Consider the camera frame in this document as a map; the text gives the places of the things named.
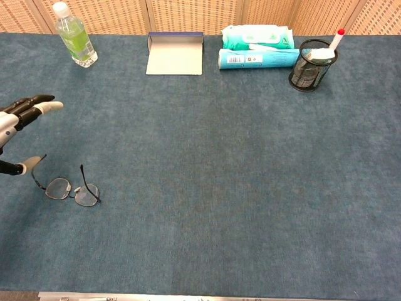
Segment wire-frame eyeglasses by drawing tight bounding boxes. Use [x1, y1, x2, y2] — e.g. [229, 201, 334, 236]
[31, 153, 102, 208]

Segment blue felt table cover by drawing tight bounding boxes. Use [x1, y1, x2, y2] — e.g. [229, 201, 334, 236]
[0, 32, 401, 297]

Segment green wet wipes pack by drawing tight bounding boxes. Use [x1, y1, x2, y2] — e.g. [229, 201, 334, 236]
[221, 24, 295, 51]

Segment clear bottle with green label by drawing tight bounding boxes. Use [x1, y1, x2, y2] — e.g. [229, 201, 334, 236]
[52, 1, 98, 68]

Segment black mesh pen holder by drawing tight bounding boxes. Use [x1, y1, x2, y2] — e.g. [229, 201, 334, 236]
[288, 38, 339, 93]

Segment wicker folding screen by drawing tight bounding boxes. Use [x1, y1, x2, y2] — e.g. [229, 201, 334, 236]
[0, 0, 401, 36]

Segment light blue cylindrical package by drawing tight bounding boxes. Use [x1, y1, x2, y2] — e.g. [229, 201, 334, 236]
[218, 48, 301, 71]

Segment long silver metal rod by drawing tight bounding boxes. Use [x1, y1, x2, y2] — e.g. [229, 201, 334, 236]
[38, 291, 401, 301]

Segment white marker with red cap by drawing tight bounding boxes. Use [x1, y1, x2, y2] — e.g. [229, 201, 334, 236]
[327, 28, 346, 51]

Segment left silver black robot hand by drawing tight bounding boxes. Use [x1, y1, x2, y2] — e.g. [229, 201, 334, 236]
[0, 94, 64, 176]

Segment open grey cardboard box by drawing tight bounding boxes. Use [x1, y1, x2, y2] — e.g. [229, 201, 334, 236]
[145, 31, 205, 77]

